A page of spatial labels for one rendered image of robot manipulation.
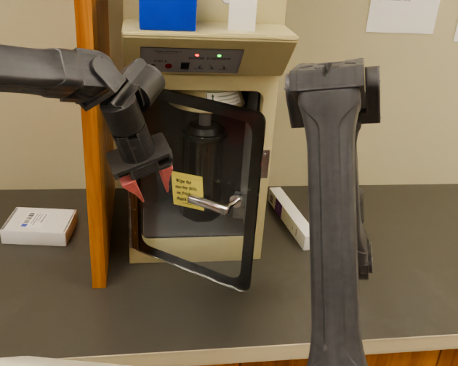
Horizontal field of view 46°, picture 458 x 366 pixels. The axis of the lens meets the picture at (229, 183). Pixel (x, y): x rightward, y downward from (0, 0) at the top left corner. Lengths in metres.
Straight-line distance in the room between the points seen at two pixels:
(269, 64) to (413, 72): 0.76
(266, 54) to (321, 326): 0.63
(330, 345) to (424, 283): 0.85
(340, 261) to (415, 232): 1.06
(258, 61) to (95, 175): 0.39
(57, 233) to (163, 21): 0.63
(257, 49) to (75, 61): 0.37
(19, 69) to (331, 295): 0.48
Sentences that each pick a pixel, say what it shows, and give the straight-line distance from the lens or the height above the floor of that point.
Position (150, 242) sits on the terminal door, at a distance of 1.24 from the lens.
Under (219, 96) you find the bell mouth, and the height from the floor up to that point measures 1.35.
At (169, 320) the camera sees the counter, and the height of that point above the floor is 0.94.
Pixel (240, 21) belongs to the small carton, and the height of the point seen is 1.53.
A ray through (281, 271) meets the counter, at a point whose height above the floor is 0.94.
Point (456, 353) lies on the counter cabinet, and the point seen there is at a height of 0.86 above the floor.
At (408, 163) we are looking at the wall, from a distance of 1.88.
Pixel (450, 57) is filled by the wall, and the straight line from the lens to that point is 1.81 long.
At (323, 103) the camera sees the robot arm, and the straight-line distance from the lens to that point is 0.56.
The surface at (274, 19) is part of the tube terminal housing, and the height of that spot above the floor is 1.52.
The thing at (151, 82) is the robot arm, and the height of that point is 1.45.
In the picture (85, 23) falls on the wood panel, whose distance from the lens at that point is 1.02.
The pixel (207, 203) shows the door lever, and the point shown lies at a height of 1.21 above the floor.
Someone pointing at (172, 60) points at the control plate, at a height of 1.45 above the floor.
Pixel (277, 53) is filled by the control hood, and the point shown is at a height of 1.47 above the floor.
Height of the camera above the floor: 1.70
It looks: 26 degrees down
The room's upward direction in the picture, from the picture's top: 4 degrees clockwise
